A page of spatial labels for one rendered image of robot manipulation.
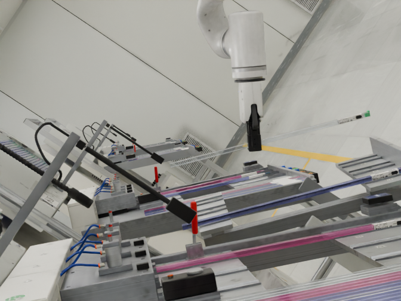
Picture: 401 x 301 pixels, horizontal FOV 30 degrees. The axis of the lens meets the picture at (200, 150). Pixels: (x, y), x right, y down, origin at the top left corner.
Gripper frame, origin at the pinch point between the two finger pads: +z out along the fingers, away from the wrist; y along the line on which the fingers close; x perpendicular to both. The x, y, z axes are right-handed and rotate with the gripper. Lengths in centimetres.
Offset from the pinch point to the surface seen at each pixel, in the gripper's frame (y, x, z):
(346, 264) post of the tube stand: 13.9, 18.2, 28.5
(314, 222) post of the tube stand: 13.9, 11.2, 17.9
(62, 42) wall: -700, -141, -43
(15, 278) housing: 75, -44, 7
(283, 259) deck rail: 41.5, -0.2, 17.8
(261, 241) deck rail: 41.4, -4.3, 13.9
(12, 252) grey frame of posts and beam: 49, -50, 10
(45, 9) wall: -702, -157, -82
